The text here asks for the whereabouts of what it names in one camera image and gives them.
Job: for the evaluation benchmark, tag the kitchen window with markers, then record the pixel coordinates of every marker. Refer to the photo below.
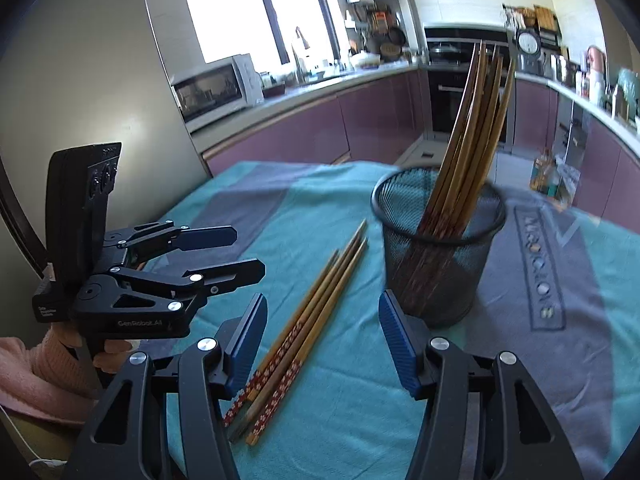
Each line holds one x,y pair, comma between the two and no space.
225,10

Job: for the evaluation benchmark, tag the dark red bowl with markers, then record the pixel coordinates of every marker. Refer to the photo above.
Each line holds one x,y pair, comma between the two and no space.
273,90

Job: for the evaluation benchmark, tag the black mesh utensil holder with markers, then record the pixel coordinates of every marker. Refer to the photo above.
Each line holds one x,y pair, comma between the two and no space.
435,280

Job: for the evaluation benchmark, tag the silver rice cooker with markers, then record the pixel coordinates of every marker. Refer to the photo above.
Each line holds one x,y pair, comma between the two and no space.
527,50

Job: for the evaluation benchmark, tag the wall rack with cutting boards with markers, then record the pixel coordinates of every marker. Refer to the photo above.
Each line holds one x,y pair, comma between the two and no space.
530,16

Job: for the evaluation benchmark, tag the person's left hand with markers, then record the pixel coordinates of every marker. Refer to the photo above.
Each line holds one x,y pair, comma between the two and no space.
112,352

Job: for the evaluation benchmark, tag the steel sink faucet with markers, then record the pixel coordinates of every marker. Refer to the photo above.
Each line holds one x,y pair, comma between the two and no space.
299,55

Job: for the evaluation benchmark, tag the teal and grey tablecloth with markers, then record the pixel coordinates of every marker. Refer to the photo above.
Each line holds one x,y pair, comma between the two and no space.
310,200

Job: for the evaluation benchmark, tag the clear plastic bag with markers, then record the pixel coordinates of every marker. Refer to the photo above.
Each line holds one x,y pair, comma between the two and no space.
565,180

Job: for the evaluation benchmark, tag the steel stock pot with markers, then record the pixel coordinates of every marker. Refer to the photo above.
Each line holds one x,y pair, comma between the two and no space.
562,70

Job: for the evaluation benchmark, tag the hanging black frying pan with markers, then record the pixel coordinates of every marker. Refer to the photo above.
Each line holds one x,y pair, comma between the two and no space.
396,35

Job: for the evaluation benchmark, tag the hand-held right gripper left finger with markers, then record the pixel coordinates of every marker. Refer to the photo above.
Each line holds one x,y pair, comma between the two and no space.
247,350

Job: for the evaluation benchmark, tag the peninsula counter with pink cabinets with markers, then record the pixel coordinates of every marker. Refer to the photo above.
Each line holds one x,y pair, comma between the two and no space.
600,155

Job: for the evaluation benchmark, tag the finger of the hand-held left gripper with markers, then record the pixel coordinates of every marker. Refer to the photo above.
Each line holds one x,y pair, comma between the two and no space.
225,274
207,238

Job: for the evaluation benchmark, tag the bunch of wooden chopsticks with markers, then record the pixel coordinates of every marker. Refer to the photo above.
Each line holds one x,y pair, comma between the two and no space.
465,160

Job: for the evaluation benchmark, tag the wooden chopstick red patterned end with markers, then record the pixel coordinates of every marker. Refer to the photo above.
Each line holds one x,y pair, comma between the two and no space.
284,385
282,335
299,360
311,310

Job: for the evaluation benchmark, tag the black integrated stove with oven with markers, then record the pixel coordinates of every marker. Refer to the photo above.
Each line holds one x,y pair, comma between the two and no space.
445,105

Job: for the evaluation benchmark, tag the sink counter with pink cabinets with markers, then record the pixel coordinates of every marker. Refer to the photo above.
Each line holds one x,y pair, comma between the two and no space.
300,125

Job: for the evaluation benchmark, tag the pink kettle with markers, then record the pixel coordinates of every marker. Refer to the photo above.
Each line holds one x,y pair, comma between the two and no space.
596,60

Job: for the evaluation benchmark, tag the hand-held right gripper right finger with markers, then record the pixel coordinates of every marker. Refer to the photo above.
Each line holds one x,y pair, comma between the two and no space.
397,345

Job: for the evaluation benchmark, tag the white microwave oven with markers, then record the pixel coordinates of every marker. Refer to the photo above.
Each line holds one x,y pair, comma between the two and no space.
210,90

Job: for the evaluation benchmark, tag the mint green air fryer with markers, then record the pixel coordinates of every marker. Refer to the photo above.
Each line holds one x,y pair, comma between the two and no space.
629,87

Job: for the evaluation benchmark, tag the white casserole pot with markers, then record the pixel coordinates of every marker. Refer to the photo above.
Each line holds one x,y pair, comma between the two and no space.
365,61

